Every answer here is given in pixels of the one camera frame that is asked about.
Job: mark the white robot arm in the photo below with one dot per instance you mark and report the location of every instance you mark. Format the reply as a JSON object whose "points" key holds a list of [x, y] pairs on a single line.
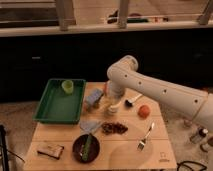
{"points": [[195, 104]]}

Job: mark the black stand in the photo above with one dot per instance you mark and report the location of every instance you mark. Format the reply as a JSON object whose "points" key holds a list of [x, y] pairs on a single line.
{"points": [[3, 147]]}

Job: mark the small brown box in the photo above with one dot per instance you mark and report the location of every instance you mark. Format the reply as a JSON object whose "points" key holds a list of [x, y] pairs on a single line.
{"points": [[50, 150]]}

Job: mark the spice bottles on floor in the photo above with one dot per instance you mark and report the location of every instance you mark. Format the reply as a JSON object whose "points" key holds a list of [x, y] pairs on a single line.
{"points": [[200, 136]]}

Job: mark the grey folded cloth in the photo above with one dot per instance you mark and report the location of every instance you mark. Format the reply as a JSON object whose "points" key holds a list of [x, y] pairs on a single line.
{"points": [[89, 126]]}

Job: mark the orange fruit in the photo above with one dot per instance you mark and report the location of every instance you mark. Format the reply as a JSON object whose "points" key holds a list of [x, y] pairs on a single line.
{"points": [[144, 111]]}

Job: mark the green plastic tray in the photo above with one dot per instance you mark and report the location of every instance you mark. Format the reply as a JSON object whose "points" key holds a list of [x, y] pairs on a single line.
{"points": [[58, 107]]}

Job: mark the light green cup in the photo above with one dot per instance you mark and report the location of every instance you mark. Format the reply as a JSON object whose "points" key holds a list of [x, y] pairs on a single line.
{"points": [[68, 86]]}

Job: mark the green cucumber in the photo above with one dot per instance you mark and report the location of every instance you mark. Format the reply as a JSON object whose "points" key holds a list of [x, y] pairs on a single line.
{"points": [[86, 148]]}

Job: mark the blue sponge block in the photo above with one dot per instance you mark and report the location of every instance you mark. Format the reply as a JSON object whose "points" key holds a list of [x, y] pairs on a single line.
{"points": [[93, 97]]}

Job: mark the silver fork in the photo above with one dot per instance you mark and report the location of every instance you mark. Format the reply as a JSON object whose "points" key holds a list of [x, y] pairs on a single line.
{"points": [[142, 142]]}

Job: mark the orange bowl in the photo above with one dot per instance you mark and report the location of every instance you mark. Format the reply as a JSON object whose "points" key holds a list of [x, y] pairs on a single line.
{"points": [[105, 88]]}

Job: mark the white paper cup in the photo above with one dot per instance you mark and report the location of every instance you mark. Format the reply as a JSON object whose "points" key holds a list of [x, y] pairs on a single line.
{"points": [[111, 101]]}

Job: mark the dark brown plate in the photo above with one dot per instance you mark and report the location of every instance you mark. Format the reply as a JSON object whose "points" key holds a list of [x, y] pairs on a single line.
{"points": [[78, 146]]}

